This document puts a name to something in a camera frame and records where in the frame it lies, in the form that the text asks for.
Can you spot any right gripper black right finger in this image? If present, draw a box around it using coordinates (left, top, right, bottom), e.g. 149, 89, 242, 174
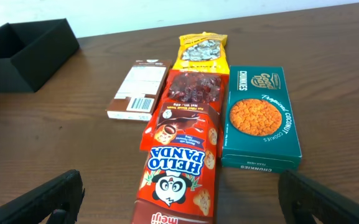
278, 170, 359, 224

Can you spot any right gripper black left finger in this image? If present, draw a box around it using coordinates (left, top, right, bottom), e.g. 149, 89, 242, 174
0, 169, 85, 224

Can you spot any teal coconut cookie box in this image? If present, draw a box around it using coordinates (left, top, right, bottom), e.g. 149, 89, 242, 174
221, 65, 302, 173

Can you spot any black gift box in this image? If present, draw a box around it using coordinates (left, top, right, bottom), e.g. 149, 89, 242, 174
0, 19, 80, 93

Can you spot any red Hello Panda box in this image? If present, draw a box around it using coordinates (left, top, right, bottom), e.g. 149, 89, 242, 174
131, 102, 219, 223

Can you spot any brown white snack box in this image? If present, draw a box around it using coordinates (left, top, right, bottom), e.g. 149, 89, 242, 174
106, 59, 172, 122

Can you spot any red dried cranberry bag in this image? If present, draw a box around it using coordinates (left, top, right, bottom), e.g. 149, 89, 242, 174
160, 70, 229, 113

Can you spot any yellow seed snack bag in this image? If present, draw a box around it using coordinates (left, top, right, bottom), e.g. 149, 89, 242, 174
173, 32, 230, 75

